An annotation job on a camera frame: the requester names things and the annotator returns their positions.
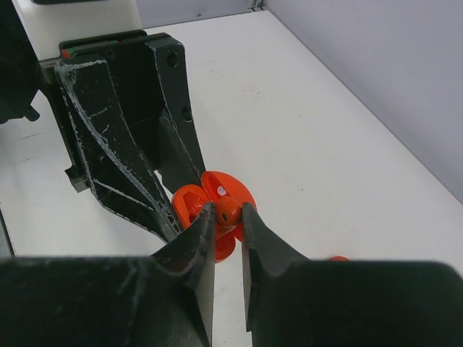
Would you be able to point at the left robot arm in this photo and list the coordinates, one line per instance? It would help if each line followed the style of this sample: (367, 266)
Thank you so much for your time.
(32, 31)

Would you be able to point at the red case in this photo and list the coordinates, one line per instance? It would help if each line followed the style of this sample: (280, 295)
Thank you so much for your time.
(339, 258)
(227, 194)

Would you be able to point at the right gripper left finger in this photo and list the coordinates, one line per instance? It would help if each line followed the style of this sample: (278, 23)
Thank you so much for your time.
(165, 299)

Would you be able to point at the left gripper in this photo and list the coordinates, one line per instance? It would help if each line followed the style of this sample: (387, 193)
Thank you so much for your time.
(133, 102)

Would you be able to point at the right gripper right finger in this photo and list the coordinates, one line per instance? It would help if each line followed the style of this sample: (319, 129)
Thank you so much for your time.
(291, 300)

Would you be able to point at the red earbud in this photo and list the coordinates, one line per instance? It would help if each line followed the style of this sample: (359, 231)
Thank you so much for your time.
(228, 212)

